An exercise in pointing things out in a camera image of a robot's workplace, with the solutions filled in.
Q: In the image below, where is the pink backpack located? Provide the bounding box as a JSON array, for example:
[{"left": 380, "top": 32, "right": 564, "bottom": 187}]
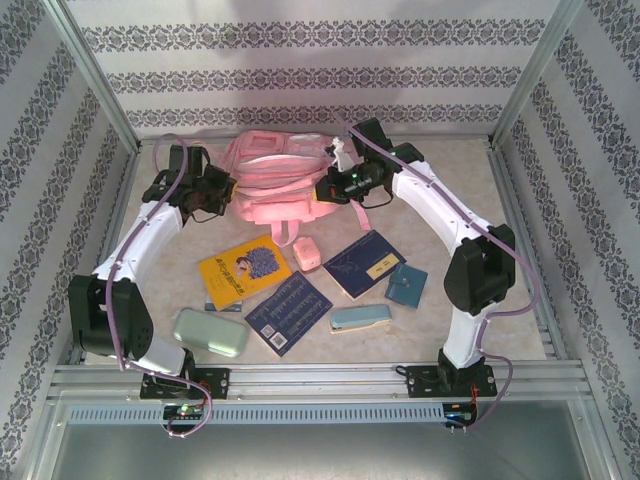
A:
[{"left": 222, "top": 128, "right": 375, "bottom": 250}]

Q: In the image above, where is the small pink box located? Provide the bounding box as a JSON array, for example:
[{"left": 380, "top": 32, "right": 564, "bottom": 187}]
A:
[{"left": 292, "top": 237, "right": 322, "bottom": 274}]

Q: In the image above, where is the navy book yellow label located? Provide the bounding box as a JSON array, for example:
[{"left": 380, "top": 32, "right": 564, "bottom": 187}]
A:
[{"left": 321, "top": 229, "right": 407, "bottom": 303}]

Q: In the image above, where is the grey notebook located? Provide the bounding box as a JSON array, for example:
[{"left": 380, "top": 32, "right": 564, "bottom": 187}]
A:
[{"left": 203, "top": 294, "right": 245, "bottom": 314}]

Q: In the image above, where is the teal blue wallet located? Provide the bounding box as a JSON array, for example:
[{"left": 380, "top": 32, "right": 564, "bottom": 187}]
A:
[{"left": 384, "top": 263, "right": 430, "bottom": 311}]

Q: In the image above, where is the dark blue booklet white text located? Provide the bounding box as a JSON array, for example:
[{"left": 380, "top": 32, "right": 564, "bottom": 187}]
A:
[{"left": 243, "top": 270, "right": 334, "bottom": 357}]

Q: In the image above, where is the light blue stapler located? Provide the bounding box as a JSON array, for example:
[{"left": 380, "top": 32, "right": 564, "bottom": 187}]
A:
[{"left": 328, "top": 303, "right": 393, "bottom": 335}]

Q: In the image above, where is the pale green glasses case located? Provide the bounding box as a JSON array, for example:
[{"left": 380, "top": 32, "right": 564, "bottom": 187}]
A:
[{"left": 172, "top": 307, "right": 250, "bottom": 357}]

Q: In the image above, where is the left controller board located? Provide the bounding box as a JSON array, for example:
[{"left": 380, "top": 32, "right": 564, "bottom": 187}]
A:
[{"left": 164, "top": 404, "right": 204, "bottom": 420}]

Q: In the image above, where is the aluminium side rail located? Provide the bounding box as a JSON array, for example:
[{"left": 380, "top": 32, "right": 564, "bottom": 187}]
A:
[
  {"left": 67, "top": 147, "right": 144, "bottom": 366},
  {"left": 487, "top": 139, "right": 571, "bottom": 361}
]

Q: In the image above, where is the aluminium frame post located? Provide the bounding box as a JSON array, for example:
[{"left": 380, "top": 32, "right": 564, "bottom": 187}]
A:
[
  {"left": 489, "top": 0, "right": 587, "bottom": 151},
  {"left": 42, "top": 0, "right": 141, "bottom": 154}
]

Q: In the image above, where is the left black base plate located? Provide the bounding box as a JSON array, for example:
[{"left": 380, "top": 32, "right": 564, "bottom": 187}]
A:
[{"left": 139, "top": 367, "right": 232, "bottom": 400}]

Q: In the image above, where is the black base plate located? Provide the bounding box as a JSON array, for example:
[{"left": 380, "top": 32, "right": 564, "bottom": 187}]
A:
[
  {"left": 139, "top": 367, "right": 232, "bottom": 400},
  {"left": 405, "top": 364, "right": 499, "bottom": 400}
]

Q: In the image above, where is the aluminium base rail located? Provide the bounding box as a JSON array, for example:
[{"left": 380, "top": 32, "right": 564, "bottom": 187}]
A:
[{"left": 54, "top": 363, "right": 584, "bottom": 401}]

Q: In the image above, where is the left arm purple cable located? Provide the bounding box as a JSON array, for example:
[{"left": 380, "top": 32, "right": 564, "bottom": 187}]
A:
[{"left": 112, "top": 133, "right": 214, "bottom": 441}]

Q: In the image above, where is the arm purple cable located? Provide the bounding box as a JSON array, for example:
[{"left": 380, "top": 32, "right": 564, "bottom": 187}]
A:
[
  {"left": 339, "top": 112, "right": 539, "bottom": 434},
  {"left": 112, "top": 133, "right": 214, "bottom": 441}
]

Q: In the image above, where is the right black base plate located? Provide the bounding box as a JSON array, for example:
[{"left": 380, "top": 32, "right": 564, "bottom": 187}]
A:
[{"left": 405, "top": 364, "right": 499, "bottom": 400}]

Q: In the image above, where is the grey slotted cable duct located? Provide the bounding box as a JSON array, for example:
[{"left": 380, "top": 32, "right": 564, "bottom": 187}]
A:
[{"left": 67, "top": 402, "right": 446, "bottom": 425}]

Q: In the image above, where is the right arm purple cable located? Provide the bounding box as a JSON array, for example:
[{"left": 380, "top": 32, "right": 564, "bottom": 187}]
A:
[{"left": 339, "top": 112, "right": 539, "bottom": 434}]

